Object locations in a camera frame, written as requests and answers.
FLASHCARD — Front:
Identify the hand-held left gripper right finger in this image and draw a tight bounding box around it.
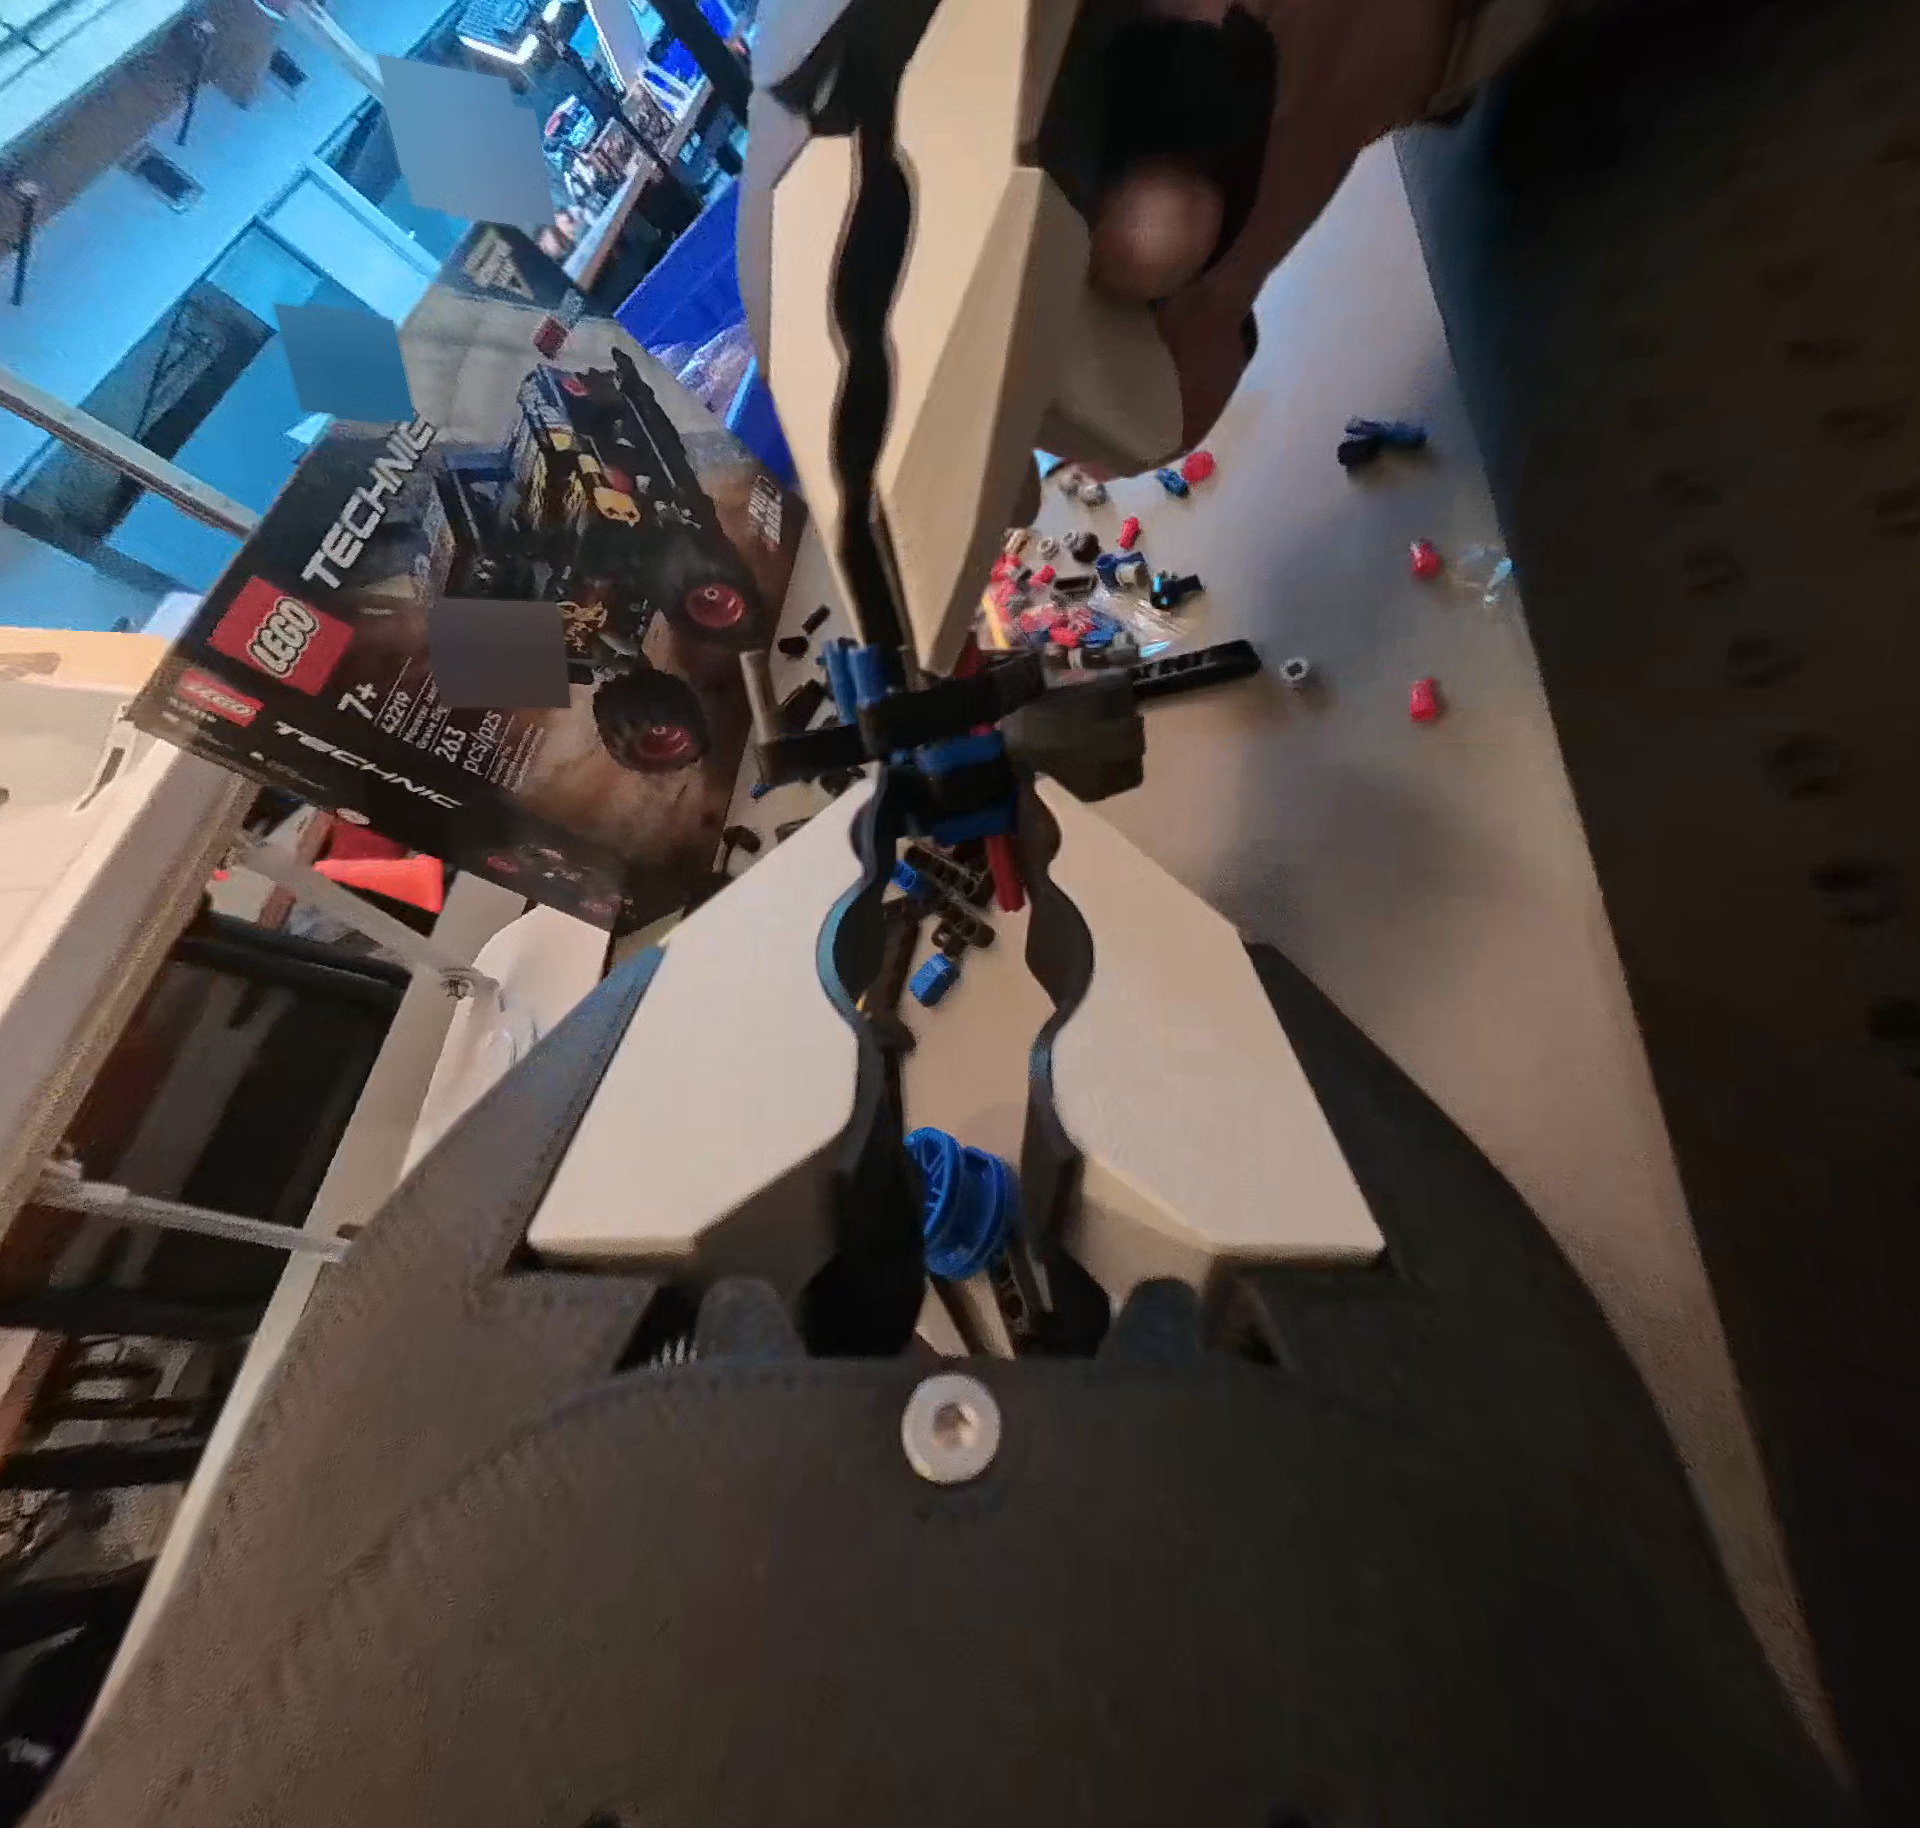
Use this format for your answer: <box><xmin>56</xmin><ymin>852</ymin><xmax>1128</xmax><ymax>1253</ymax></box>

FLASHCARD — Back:
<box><xmin>1020</xmin><ymin>777</ymin><xmax>1387</xmax><ymax>1356</ymax></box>

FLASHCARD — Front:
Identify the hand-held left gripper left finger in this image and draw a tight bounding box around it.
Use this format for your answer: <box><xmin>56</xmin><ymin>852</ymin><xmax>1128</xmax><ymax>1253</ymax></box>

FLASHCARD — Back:
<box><xmin>526</xmin><ymin>781</ymin><xmax>923</xmax><ymax>1356</ymax></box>

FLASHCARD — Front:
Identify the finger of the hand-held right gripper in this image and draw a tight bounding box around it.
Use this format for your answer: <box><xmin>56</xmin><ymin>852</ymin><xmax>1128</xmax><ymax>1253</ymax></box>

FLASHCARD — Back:
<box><xmin>870</xmin><ymin>0</ymin><xmax>1119</xmax><ymax>674</ymax></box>
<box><xmin>736</xmin><ymin>85</ymin><xmax>919</xmax><ymax>690</ymax></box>

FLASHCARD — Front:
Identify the grey motor toy assembly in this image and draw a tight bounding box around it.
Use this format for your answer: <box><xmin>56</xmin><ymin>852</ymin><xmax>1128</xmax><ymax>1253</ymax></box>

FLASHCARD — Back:
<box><xmin>742</xmin><ymin>633</ymin><xmax>1264</xmax><ymax>913</ymax></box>

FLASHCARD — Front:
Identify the grey desk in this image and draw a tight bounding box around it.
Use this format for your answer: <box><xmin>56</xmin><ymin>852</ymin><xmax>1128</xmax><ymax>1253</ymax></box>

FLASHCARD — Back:
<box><xmin>600</xmin><ymin>132</ymin><xmax>1853</xmax><ymax>1800</ymax></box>

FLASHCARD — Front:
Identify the person's right hand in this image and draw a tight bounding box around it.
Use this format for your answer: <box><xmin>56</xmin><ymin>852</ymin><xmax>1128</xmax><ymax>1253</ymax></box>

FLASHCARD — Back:
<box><xmin>1087</xmin><ymin>0</ymin><xmax>1488</xmax><ymax>457</ymax></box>

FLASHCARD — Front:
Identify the pile of small toy pins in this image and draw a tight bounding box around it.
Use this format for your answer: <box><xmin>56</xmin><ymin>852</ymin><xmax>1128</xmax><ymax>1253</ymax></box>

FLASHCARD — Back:
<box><xmin>982</xmin><ymin>455</ymin><xmax>1220</xmax><ymax>663</ymax></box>

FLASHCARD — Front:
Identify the blue spoked toy wheel rim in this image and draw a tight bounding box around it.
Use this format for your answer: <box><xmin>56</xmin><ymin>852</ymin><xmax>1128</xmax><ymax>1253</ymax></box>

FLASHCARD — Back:
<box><xmin>904</xmin><ymin>1125</ymin><xmax>1025</xmax><ymax>1281</ymax></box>

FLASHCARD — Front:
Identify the pile of black toy beams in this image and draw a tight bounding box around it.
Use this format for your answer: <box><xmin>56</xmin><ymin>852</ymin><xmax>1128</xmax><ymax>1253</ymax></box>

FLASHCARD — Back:
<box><xmin>717</xmin><ymin>598</ymin><xmax>1053</xmax><ymax>1327</ymax></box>

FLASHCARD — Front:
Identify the printed toy set box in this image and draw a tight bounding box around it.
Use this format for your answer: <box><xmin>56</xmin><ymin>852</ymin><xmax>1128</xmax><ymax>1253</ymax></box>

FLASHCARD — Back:
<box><xmin>127</xmin><ymin>259</ymin><xmax>825</xmax><ymax>943</ymax></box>

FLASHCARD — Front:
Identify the white book stand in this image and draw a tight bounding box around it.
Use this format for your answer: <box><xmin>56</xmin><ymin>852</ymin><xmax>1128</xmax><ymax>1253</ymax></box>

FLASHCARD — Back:
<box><xmin>0</xmin><ymin>625</ymin><xmax>662</xmax><ymax>1266</ymax></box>

